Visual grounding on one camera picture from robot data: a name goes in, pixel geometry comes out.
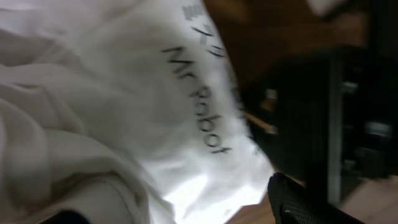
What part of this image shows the white printed t-shirt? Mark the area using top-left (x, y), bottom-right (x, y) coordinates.
top-left (1, 0), bottom-right (273, 223)

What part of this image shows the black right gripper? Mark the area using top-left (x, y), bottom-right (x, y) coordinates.
top-left (242, 46), bottom-right (397, 202)

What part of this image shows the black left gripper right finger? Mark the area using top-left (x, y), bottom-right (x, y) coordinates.
top-left (267, 173), bottom-right (363, 224)

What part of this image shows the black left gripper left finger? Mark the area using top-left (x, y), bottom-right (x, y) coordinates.
top-left (42, 210), bottom-right (90, 224)

